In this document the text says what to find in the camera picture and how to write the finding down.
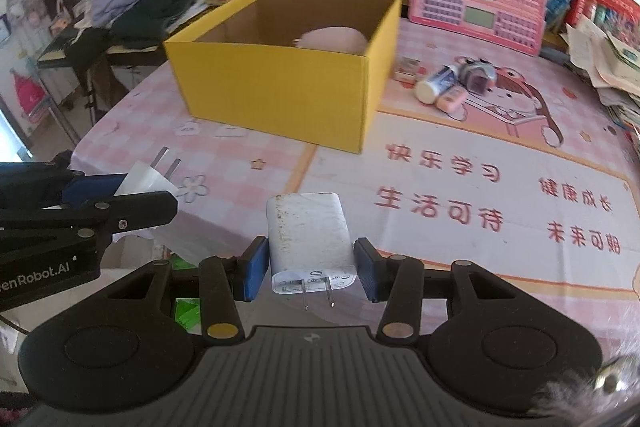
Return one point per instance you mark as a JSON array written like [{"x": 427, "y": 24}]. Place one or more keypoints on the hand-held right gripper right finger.
[{"x": 367, "y": 272}]

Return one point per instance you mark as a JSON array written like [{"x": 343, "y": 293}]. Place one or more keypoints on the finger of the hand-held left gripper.
[
  {"x": 95, "y": 188},
  {"x": 145, "y": 207}
]

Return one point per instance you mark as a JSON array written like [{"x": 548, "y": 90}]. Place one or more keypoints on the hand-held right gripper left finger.
[{"x": 255, "y": 267}]

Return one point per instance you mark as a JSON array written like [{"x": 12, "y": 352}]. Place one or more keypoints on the white small charger plug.
[{"x": 147, "y": 179}]

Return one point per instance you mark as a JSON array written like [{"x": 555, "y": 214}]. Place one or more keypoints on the yellow cardboard box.
[{"x": 280, "y": 92}]

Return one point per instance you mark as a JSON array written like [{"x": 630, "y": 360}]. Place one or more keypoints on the white spray bottle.
[{"x": 437, "y": 84}]

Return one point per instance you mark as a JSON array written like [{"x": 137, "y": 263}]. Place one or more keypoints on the purple toy camera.
[{"x": 477, "y": 77}]

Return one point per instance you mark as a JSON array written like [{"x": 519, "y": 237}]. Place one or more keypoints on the pink pig plush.
[{"x": 335, "y": 39}]

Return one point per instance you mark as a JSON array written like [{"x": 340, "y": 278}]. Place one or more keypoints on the pink checked printed tablecloth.
[{"x": 450, "y": 227}]

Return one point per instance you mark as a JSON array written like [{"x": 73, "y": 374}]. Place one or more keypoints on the pile of clothes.
[{"x": 140, "y": 2}]

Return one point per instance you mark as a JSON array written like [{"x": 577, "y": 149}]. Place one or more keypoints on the small clear plastic box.
[{"x": 406, "y": 69}]

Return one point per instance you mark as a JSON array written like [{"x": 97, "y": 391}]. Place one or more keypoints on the grey fluffy thing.
[{"x": 575, "y": 394}]

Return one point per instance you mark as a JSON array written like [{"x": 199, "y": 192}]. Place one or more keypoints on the stack of papers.
[{"x": 610, "y": 67}]

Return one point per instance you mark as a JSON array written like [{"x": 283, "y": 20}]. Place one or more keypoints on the red boxed book set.
[{"x": 610, "y": 2}]

